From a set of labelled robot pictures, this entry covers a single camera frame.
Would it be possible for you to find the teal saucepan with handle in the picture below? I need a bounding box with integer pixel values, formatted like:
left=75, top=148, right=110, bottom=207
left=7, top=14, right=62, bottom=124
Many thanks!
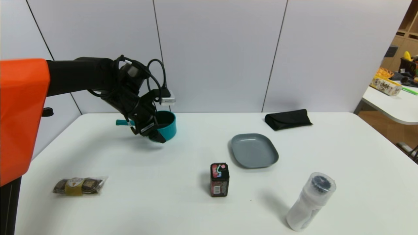
left=116, top=111, right=177, bottom=143

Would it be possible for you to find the grey square dish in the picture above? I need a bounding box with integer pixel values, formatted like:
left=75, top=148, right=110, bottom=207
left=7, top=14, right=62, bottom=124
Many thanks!
left=231, top=133, right=279, bottom=169

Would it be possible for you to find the black and red small box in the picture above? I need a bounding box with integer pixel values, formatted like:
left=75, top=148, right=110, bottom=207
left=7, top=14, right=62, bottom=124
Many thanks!
left=210, top=163, right=230, bottom=197

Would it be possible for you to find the black fabric pouch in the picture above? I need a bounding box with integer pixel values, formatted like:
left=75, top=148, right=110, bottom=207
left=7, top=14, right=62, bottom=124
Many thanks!
left=264, top=109, right=313, bottom=131

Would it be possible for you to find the clear plastic water bottle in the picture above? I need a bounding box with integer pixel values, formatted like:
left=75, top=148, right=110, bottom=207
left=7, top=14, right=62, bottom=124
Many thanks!
left=286, top=172, right=336, bottom=232

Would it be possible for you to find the clear wrapped snack packet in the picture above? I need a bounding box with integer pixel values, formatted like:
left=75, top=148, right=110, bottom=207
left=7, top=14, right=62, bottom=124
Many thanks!
left=52, top=176, right=108, bottom=196

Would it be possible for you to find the printed yellow cardboard box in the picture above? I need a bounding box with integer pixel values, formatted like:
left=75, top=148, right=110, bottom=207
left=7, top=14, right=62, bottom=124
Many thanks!
left=370, top=76, right=403, bottom=97

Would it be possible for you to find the orange plastic basket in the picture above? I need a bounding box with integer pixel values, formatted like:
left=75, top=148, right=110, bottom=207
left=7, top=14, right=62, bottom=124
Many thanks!
left=376, top=67, right=394, bottom=79

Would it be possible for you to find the white side table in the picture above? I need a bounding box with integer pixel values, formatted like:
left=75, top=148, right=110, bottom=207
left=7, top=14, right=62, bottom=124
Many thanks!
left=361, top=78, right=418, bottom=125

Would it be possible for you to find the black chair base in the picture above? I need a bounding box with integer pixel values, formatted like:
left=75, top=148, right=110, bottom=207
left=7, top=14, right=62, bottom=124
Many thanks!
left=396, top=142, right=418, bottom=164

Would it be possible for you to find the wooden shelf unit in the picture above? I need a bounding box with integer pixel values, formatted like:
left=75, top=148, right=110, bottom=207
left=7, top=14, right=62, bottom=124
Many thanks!
left=381, top=0, right=418, bottom=73

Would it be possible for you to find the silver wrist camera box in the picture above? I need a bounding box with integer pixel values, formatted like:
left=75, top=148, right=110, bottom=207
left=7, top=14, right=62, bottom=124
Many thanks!
left=159, top=94, right=176, bottom=106

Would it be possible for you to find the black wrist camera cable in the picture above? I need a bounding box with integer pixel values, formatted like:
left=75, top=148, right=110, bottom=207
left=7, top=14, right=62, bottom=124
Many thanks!
left=146, top=59, right=168, bottom=96

